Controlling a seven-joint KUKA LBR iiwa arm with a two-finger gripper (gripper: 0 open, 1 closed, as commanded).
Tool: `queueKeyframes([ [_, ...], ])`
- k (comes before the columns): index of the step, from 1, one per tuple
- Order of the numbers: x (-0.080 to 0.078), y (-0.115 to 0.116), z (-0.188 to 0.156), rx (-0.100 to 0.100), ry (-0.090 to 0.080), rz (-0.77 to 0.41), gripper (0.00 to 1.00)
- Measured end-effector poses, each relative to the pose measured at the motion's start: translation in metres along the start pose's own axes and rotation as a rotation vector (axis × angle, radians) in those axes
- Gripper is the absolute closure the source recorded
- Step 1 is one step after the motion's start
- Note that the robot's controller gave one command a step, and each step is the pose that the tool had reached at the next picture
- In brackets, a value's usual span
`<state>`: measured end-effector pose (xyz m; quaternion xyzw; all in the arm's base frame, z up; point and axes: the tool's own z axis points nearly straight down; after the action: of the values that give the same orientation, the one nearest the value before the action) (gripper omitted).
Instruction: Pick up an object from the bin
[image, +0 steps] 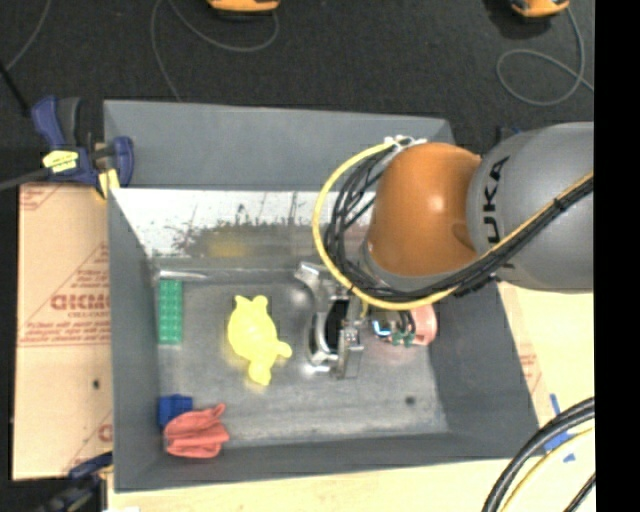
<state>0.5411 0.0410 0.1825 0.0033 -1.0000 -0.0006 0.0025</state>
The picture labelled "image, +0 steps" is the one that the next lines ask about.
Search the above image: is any red cloth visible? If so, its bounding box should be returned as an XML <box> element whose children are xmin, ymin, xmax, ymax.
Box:
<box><xmin>163</xmin><ymin>403</ymin><xmax>231</xmax><ymax>459</ymax></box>

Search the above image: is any grey metal bin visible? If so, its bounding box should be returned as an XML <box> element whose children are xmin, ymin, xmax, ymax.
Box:
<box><xmin>102</xmin><ymin>99</ymin><xmax>542</xmax><ymax>491</ymax></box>

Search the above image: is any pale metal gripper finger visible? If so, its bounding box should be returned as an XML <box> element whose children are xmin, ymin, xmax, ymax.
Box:
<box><xmin>305</xmin><ymin>307</ymin><xmax>341</xmax><ymax>375</ymax></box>
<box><xmin>337</xmin><ymin>322</ymin><xmax>365</xmax><ymax>380</ymax></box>

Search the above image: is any green flat block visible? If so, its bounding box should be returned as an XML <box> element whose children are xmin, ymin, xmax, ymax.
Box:
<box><xmin>158</xmin><ymin>279</ymin><xmax>185</xmax><ymax>346</ymax></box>

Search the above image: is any yellow toy turtle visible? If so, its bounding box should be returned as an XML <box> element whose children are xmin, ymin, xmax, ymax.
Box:
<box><xmin>226</xmin><ymin>294</ymin><xmax>294</xmax><ymax>387</ymax></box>

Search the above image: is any pink rounded object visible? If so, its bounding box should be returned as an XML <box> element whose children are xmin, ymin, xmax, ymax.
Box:
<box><xmin>408</xmin><ymin>303</ymin><xmax>439</xmax><ymax>347</ymax></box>

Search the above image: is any brown cardboard board, red print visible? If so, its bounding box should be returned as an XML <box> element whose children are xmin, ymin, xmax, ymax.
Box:
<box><xmin>10</xmin><ymin>180</ymin><xmax>556</xmax><ymax>481</ymax></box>

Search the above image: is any blue block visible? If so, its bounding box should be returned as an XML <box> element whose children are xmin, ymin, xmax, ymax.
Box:
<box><xmin>157</xmin><ymin>394</ymin><xmax>194</xmax><ymax>427</ymax></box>

